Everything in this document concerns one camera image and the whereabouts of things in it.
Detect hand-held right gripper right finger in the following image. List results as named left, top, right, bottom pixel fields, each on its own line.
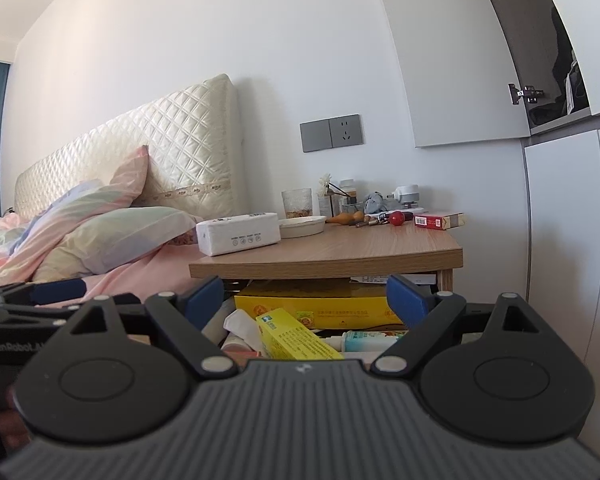
left=370, top=274, right=543, bottom=377

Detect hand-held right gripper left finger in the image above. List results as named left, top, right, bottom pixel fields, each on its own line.
left=65, top=275, right=240, bottom=377

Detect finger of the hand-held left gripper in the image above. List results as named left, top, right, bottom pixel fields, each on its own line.
left=0, top=280, right=88, bottom=308
left=0, top=306, right=71, bottom=331

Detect wooden nightstand drawer with lock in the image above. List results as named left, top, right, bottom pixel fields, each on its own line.
left=200, top=272, right=441, bottom=363

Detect yellow medicine box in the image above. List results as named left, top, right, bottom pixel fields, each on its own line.
left=255, top=308, right=345, bottom=361

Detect person's left hand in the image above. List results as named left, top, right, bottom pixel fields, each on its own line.
left=0, top=391, right=29, bottom=461

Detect white printed paper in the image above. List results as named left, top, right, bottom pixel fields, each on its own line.
left=350, top=272, right=438, bottom=287

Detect white crumpled tissue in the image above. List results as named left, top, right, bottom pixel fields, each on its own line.
left=223, top=308, right=266, bottom=353

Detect white teal ointment tube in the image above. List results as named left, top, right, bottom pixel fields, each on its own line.
left=325, top=330, right=411, bottom=354

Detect pink striped duvet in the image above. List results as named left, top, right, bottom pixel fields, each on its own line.
left=0, top=212, right=36, bottom=291

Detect pink bed sheet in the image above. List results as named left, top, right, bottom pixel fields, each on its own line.
left=80, top=237, right=221, bottom=306

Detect wooden nightstand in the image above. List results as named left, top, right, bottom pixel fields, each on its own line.
left=189, top=209, right=465, bottom=295

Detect white tissue pack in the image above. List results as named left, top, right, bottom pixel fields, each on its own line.
left=196, top=212, right=281, bottom=257

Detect pale green white pillow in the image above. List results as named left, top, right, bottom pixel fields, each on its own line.
left=32, top=206, right=204, bottom=282

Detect large flat yellow box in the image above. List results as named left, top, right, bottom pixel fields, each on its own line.
left=234, top=280, right=406, bottom=332

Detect red cigarette pack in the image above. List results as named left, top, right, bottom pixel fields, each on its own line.
left=414, top=212, right=466, bottom=231

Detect pink striped pillow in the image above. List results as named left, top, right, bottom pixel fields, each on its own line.
left=10, top=146, right=149, bottom=261

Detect small orange gourd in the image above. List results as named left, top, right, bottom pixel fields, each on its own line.
left=326, top=211, right=366, bottom=226

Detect white plug adapter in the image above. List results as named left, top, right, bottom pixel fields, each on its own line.
left=390, top=185, right=422, bottom=210

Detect white shallow dish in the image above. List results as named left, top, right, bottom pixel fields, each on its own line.
left=279, top=215, right=327, bottom=239

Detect small glass vase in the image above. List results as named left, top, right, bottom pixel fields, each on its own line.
left=319, top=192, right=342, bottom=218

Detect clear glass cup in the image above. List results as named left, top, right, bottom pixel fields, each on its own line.
left=281, top=188, right=313, bottom=220

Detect cream quilted headboard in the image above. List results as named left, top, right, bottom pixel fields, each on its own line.
left=14, top=74, right=238, bottom=221

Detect white wardrobe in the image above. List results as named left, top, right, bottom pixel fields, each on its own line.
left=470, top=0, right=600, bottom=471

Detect metal door hinge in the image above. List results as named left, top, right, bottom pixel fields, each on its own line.
left=508, top=83, right=545, bottom=106

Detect white cabinet door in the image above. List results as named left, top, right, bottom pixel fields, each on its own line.
left=370, top=0, right=531, bottom=148

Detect dark clothes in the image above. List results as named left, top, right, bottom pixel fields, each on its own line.
left=530, top=5, right=591, bottom=128

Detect grey wall outlet panel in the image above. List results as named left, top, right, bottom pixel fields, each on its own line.
left=300, top=114, right=362, bottom=153

